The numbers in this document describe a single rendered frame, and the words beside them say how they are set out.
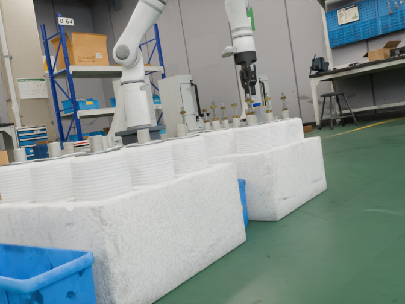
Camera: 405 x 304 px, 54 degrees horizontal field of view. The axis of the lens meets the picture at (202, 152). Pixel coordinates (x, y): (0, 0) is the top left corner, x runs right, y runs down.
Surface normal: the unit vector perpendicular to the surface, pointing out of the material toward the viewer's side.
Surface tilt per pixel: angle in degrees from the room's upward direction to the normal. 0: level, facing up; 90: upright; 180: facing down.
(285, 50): 90
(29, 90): 90
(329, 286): 0
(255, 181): 90
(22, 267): 88
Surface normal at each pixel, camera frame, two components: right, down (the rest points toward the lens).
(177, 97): -0.69, 0.15
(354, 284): -0.15, -0.99
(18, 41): 0.71, -0.07
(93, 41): 0.77, 0.15
